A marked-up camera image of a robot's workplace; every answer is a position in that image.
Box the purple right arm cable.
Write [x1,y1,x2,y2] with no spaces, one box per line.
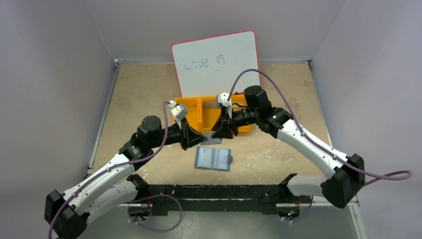
[227,69,413,185]

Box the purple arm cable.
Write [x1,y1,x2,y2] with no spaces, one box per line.
[227,69,413,185]
[47,101,175,239]

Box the blue leather card holder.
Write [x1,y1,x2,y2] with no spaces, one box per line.
[194,146,233,171]

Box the yellow left bin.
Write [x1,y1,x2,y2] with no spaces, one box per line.
[175,97,202,132]

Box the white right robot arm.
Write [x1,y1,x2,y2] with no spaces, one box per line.
[212,86,365,208]

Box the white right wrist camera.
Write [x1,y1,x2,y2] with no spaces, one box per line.
[215,93,232,111]

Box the yellow bin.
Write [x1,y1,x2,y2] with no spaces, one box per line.
[231,95,253,134]
[199,96,221,133]
[175,97,202,132]

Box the yellow middle bin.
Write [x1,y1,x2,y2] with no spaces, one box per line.
[199,96,221,133]

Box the white VIP card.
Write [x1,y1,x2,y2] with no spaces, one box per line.
[201,138,222,145]

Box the yellow right bin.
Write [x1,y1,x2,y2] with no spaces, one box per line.
[231,95,253,134]

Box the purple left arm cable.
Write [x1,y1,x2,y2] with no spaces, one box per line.
[47,101,175,239]

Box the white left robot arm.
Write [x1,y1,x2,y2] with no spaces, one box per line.
[44,116,207,239]

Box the grey credit card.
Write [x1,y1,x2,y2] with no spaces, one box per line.
[203,101,219,109]

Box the pink framed whiteboard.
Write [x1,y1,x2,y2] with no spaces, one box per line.
[171,30,259,98]

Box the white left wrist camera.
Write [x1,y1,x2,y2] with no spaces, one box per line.
[169,101,189,129]

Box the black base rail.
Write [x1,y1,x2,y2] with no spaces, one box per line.
[131,184,311,216]

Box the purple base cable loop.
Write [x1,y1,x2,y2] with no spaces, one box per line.
[127,194,184,233]

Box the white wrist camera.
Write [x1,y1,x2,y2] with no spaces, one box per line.
[169,101,189,129]
[215,93,232,111]

